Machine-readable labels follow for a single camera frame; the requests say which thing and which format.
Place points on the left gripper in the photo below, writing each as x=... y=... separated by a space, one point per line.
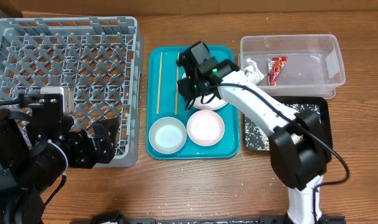
x=84 y=149

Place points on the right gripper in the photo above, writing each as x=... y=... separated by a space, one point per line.
x=183 y=88

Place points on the large white plate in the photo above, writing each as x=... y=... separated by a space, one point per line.
x=214 y=104

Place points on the wooden chopstick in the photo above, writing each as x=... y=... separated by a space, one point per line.
x=176 y=86
x=159 y=83

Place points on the small pink-white plate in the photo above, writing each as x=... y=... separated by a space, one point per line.
x=205 y=128

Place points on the grey bowl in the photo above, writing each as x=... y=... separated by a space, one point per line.
x=167 y=135

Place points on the clear white wrapper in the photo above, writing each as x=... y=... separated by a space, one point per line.
x=252 y=71

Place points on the red snack wrapper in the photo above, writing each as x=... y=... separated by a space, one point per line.
x=275 y=65

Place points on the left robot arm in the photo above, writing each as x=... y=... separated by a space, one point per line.
x=35 y=151

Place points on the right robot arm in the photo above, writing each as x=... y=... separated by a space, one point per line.
x=298 y=150

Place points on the teal serving tray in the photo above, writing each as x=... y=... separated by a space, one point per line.
x=226 y=148

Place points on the grey dish rack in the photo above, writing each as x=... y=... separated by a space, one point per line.
x=99 y=58

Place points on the black tray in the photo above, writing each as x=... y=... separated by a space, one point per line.
x=321 y=102

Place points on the clear plastic bin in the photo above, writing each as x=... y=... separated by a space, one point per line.
x=314 y=68

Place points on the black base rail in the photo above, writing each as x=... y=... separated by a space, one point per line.
x=119 y=218

